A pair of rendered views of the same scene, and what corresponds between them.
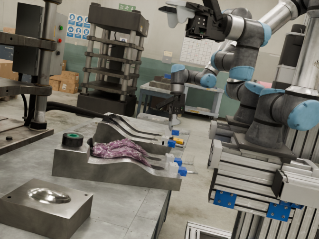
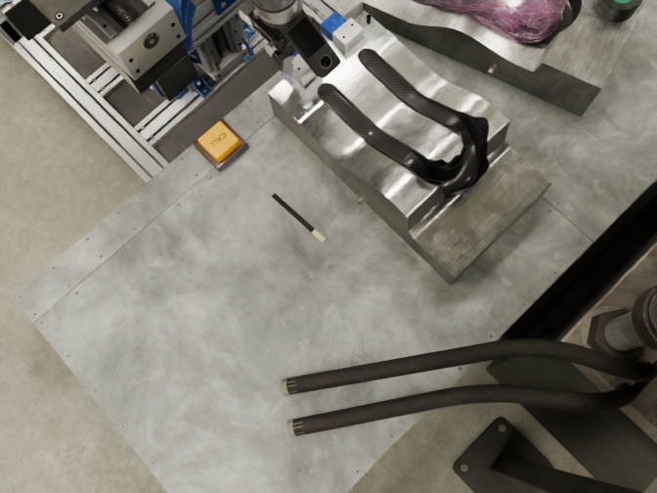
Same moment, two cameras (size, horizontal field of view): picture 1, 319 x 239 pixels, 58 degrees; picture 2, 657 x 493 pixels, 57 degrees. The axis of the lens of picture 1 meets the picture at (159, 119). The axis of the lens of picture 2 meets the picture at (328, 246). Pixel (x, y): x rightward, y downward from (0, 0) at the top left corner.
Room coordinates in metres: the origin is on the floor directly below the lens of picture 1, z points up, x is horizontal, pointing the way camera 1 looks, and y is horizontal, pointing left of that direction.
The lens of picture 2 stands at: (2.00, 0.41, 1.93)
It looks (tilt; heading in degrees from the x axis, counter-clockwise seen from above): 74 degrees down; 229
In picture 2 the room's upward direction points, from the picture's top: 11 degrees counter-clockwise
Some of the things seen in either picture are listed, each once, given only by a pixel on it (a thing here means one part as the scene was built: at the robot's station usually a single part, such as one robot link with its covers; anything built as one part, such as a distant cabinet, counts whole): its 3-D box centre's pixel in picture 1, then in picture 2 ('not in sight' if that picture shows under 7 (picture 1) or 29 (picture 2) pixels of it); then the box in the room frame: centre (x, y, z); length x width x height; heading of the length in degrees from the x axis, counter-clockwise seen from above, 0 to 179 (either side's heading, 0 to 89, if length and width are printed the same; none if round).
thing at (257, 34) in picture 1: (251, 33); not in sight; (0.98, -0.24, 1.43); 0.11 x 0.08 x 0.09; 109
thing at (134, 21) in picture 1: (116, 65); not in sight; (6.03, 1.08, 1.03); 1.54 x 0.94 x 2.06; 177
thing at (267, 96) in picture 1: (273, 104); not in sight; (1.18, -0.45, 1.20); 0.13 x 0.12 x 0.14; 19
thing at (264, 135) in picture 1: (265, 131); not in sight; (1.19, -0.45, 1.09); 0.15 x 0.15 x 0.10
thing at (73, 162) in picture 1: (120, 159); (501, 1); (1.17, 0.13, 0.86); 0.50 x 0.26 x 0.11; 99
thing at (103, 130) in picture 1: (126, 133); (407, 138); (1.54, 0.16, 0.87); 0.50 x 0.26 x 0.14; 81
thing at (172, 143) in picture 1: (173, 143); (331, 24); (1.44, -0.10, 0.89); 0.13 x 0.05 x 0.05; 81
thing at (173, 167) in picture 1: (183, 171); not in sight; (1.17, -0.14, 0.86); 0.13 x 0.05 x 0.05; 99
